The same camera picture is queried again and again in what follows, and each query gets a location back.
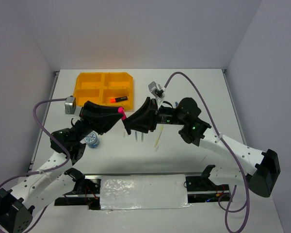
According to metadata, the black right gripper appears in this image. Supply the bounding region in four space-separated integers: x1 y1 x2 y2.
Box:
125 96 187 133

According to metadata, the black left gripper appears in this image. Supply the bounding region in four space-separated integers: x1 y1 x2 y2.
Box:
72 100 124 144

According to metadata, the yellow clear pen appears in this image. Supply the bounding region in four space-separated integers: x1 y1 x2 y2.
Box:
154 125 164 148

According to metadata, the black orange-tip highlighter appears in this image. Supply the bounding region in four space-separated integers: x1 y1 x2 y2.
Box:
110 96 128 103

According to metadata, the pink marker cap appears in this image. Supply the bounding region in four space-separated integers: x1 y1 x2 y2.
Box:
118 107 127 120

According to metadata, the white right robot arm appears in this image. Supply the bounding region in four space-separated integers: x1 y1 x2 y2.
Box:
123 98 280 198

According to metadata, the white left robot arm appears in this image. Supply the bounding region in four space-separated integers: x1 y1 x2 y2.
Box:
0 97 126 233

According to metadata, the blue white tape roll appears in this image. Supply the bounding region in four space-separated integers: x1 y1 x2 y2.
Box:
84 132 99 148

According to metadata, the orange four-compartment plastic bin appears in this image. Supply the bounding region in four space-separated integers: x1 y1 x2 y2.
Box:
73 72 134 111

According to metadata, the silver foil panel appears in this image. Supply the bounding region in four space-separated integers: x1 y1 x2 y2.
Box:
100 174 190 210

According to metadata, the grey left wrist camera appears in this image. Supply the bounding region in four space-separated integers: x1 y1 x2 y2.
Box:
64 96 76 116

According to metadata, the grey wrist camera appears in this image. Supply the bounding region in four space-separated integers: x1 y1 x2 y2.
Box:
64 96 76 116
148 81 165 98

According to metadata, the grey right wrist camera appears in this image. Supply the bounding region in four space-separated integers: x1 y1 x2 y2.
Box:
148 81 165 98

